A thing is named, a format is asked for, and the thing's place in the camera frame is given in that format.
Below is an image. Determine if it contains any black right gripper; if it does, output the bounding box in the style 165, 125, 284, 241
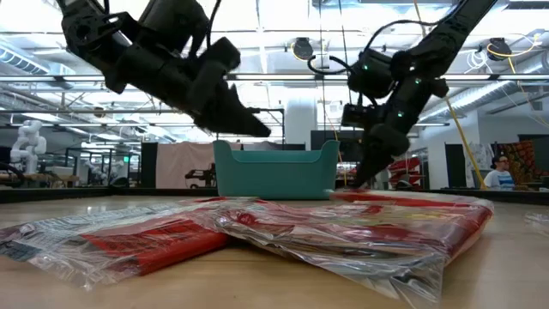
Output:
352, 92, 424, 189

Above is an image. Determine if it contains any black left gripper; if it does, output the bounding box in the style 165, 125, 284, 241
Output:
105, 42, 272, 138

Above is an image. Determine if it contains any black screen panel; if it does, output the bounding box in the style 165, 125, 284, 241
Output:
311, 130, 367, 192

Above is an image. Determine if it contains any pink cloth panel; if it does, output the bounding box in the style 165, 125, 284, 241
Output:
154, 142, 215, 190

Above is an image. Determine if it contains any teal plastic basket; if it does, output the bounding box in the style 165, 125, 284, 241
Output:
213, 139, 341, 202

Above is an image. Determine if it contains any narrow black panel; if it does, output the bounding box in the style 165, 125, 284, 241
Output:
140, 142, 159, 190

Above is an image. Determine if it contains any person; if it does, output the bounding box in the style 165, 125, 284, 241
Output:
488, 154, 516, 191

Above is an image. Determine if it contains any floral patterned fabric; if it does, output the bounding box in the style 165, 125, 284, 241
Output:
497, 141, 537, 184

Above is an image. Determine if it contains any white humanoid robot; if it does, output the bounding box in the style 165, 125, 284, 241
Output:
9, 119, 47, 176

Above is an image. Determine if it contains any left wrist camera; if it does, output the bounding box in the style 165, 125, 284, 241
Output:
188, 37, 242, 111

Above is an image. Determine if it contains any black ceiling cable reel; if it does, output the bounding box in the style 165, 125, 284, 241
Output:
293, 37, 315, 62
487, 37, 512, 61

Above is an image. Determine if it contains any black power cable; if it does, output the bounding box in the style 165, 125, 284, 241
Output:
337, 0, 353, 104

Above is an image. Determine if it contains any black metal table frame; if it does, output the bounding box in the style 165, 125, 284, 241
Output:
0, 187, 549, 206

